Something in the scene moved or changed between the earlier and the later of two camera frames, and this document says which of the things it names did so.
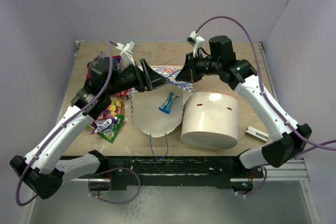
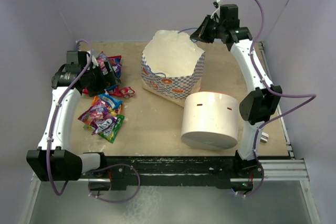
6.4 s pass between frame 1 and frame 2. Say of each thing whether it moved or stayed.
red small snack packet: stayed
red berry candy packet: stayed
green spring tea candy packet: stayed
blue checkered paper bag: moved
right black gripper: moved
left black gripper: moved
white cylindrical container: stayed
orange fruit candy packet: stayed
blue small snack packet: moved
